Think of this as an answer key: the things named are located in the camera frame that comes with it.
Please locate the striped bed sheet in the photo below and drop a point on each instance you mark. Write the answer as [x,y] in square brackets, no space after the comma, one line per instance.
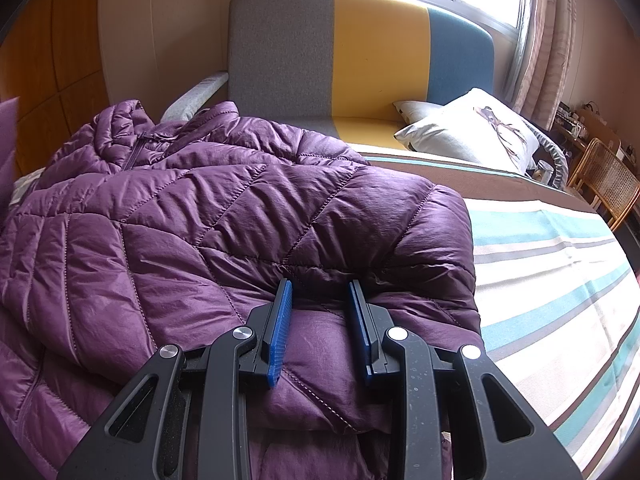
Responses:
[558,303]

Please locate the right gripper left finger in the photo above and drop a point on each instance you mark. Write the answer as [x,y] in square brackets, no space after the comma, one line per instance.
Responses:
[184,413]

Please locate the grey yellow blue headboard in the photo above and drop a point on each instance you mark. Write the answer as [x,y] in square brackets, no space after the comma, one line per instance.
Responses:
[340,66]

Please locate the white embroidered pillow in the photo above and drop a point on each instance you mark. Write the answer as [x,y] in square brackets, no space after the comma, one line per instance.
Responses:
[477,128]

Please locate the wicker wooden chair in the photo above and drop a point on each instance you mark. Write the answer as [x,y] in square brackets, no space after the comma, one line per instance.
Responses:
[611,183]

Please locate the purple quilted down jacket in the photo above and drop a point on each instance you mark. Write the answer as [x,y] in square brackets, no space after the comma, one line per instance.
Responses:
[138,235]

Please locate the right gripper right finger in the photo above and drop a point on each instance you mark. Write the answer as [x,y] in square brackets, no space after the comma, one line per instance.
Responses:
[454,411]

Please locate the orange wooden wardrobe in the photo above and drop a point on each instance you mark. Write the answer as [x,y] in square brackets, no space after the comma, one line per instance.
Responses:
[51,62]

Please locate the cluttered wooden desk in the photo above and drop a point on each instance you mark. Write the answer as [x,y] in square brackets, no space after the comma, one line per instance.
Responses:
[574,129]

